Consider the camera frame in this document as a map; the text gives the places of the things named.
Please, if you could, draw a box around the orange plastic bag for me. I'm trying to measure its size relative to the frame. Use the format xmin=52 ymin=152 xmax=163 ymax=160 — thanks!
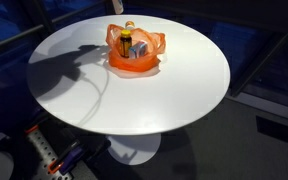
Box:
xmin=105 ymin=23 xmax=167 ymax=73

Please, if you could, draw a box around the blue and white box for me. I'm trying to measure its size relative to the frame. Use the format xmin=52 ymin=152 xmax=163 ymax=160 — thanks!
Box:
xmin=128 ymin=40 xmax=149 ymax=60

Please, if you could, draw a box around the dark bottle yellow cap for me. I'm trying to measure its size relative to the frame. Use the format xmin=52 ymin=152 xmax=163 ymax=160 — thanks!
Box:
xmin=118 ymin=29 xmax=134 ymax=59

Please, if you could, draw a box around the orange and purple clamp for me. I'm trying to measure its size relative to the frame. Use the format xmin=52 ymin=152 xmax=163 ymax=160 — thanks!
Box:
xmin=47 ymin=141 xmax=86 ymax=176

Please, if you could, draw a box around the dark metal railing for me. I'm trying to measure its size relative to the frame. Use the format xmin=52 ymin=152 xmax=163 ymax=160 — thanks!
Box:
xmin=0 ymin=0 xmax=106 ymax=56

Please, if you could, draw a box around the black floor vent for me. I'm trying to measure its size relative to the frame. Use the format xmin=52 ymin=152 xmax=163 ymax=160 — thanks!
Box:
xmin=255 ymin=115 xmax=288 ymax=150

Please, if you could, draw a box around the white table pedestal base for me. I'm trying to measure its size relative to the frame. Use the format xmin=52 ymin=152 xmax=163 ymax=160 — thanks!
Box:
xmin=106 ymin=132 xmax=162 ymax=166

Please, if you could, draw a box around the black metal frame bar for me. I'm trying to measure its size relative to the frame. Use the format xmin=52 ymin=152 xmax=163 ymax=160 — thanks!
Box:
xmin=229 ymin=15 xmax=288 ymax=98

